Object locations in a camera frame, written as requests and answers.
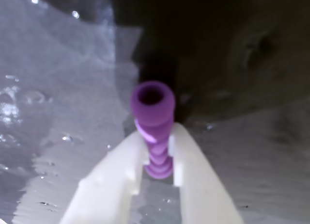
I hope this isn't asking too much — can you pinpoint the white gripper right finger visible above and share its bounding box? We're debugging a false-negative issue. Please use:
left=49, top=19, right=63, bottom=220
left=168, top=122, right=244, bottom=224

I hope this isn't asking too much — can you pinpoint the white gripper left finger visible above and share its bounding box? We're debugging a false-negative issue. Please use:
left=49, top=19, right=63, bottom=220
left=59, top=130, right=149, bottom=224

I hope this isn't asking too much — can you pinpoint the purple ribbed pen grip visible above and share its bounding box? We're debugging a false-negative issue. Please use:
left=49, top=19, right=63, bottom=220
left=130, top=80, right=176, bottom=179

